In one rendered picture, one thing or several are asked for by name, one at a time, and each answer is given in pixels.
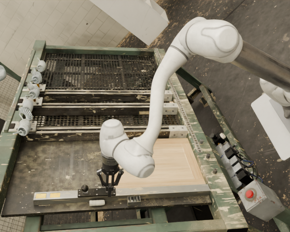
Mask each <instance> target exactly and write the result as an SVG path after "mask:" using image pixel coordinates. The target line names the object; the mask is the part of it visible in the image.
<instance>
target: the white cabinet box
mask: <svg viewBox="0 0 290 232"><path fill-rule="evenodd" d="M90 1H91V2H92V3H94V4H95V5H96V6H97V7H99V8H100V9H101V10H103V11H104V12H105V13H107V14H108V15H109V16H111V17H112V18H113V19H114V20H116V21H117V22H118V23H119V24H121V25H122V26H123V27H125V28H126V29H127V30H129V31H130V32H131V33H132V34H134V35H135V36H136V37H138V38H139V39H140V40H142V41H143V42H144V43H145V44H147V45H148V46H149V45H150V44H151V43H152V42H153V41H154V40H155V39H156V38H157V37H158V36H159V34H160V33H161V32H162V31H163V30H164V29H165V28H166V27H167V26H168V24H169V20H168V17H167V14H166V12H165V10H164V9H162V8H161V7H160V6H159V5H158V4H157V3H156V2H155V1H154V0H90Z"/></svg>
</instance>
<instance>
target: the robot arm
mask: <svg viewBox="0 0 290 232"><path fill-rule="evenodd" d="M193 55H200V56H204V57H205V58H209V59H212V60H214V61H217V62H220V63H232V64H233V65H235V66H237V67H240V68H242V69H243V70H245V71H247V72H249V73H252V74H253V75H255V76H257V77H259V78H260V86H261V88H262V90H263V92H264V93H265V94H266V95H267V96H269V97H270V98H271V99H273V100H274V101H275V102H277V103H279V104H280V105H282V107H283V110H284V117H285V118H290V66H288V65H286V64H284V63H283V62H281V61H279V60H277V59H276V58H274V57H272V56H270V55H268V54H267V53H265V52H263V51H261V50H260V49H258V48H256V47H254V46H252V45H251V44H249V43H247V42H245V41H243V40H242V37H241V35H240V34H239V33H238V31H237V29H236V28H235V27H234V26H233V25H232V24H231V23H229V22H227V21H224V20H215V19H213V20H207V19H205V18H203V17H196V18H194V19H192V20H191V21H189V22H188V23H187V24H186V25H185V26H184V27H183V28H182V30H181V31H180V32H179V33H178V34H177V36H176V37H175V38H174V40H173V42H172V43H171V45H170V47H169V48H168V50H167V52H166V54H165V56H164V58H163V60H162V62H161V63H160V65H159V67H158V69H157V70H156V73H155V75H154V78H153V81H152V85H151V98H150V112H149V122H148V127H147V129H146V131H145V132H144V133H143V134H142V135H141V136H139V137H136V138H133V139H132V140H130V139H129V138H128V136H127V135H126V133H125V132H124V128H123V125H122V123H121V122H120V121H119V120H116V119H109V120H107V121H105V122H104V123H103V124H102V127H101V130H100V136H99V144H100V148H101V161H102V162H103V163H102V168H101V169H100V170H99V169H97V175H98V176H99V178H100V181H101V184H102V187H104V186H105V187H106V188H105V189H106V191H108V197H111V191H113V190H114V186H118V183H119V181H120V178H121V176H122V175H123V174H124V170H126V171H127V172H128V173H130V174H131V175H133V176H136V177H138V178H147V177H148V176H150V175H151V174H152V173H153V171H154V169H155V162H154V159H153V158H152V155H153V153H154V152H153V146H154V143H155V142H156V140H157V138H158V136H159V133H160V130H161V125H162V114H163V104H164V95H165V88H166V84H167V82H168V80H169V78H170V77H171V76H172V75H173V74H174V73H175V72H176V71H177V70H178V69H179V68H180V67H181V66H182V65H184V64H185V63H186V62H187V61H188V60H189V59H190V57H191V56H193ZM119 165H120V166H121V167H122V169H120V168H119ZM102 172H103V173H104V174H105V175H106V182H104V179H103V176H102ZM117 172H118V175H117V177H116V180H115V182H114V177H115V174H116V173H117ZM110 175H111V183H109V176H110Z"/></svg>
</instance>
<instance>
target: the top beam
mask: <svg viewBox="0 0 290 232"><path fill-rule="evenodd" d="M33 50H35V51H36V52H35V56H34V59H33V61H32V64H31V67H30V69H32V70H31V71H34V68H37V65H38V62H39V60H44V57H45V54H46V41H41V40H35V43H34V46H33V48H32V51H33ZM32 51H31V54H32ZM31 54H30V56H31ZM38 58H39V60H38ZM29 59H30V57H29ZM29 59H28V62H29ZM28 62H27V64H26V67H25V70H26V68H27V65H28ZM25 70H24V72H23V75H24V73H25ZM23 75H22V78H23ZM32 76H33V75H32V73H28V76H27V79H26V82H27V84H30V82H29V81H31V80H32ZM22 78H21V81H22ZM21 81H20V84H21ZM20 84H19V85H20ZM18 88H19V87H18ZM18 88H17V90H18ZM17 92H18V91H16V94H15V97H16V95H17ZM25 95H29V92H22V93H21V96H20V97H25ZM15 97H14V98H15ZM13 101H14V99H13ZM12 104H13V103H12ZM11 109H12V105H11V107H10V110H9V113H8V115H7V118H6V121H7V119H8V116H9V114H10V111H11ZM19 113H20V110H18V111H15V114H14V116H13V119H12V122H18V121H21V120H22V119H21V117H20V115H19ZM6 121H5V123H6ZM4 126H5V124H4ZM4 126H3V128H4ZM13 133H16V132H7V133H4V132H3V129H2V131H1V134H0V214H1V211H2V207H3V204H4V200H5V197H6V193H7V189H8V186H9V182H10V179H11V175H12V171H13V168H14V164H15V161H16V158H17V153H18V150H19V147H20V143H21V139H22V136H21V135H20V134H13Z"/></svg>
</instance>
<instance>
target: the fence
mask: <svg viewBox="0 0 290 232"><path fill-rule="evenodd" d="M45 193H46V198H36V194H45ZM50 193H60V197H52V198H50ZM209 193H210V188H209V186H208V184H201V185H182V186H155V187H136V188H116V196H111V197H108V196H101V197H78V191H51V192H35V194H34V200H33V201H34V205H42V204H59V203H83V202H89V201H90V200H104V201H116V200H127V197H131V196H140V199H150V198H167V197H190V196H207V195H209Z"/></svg>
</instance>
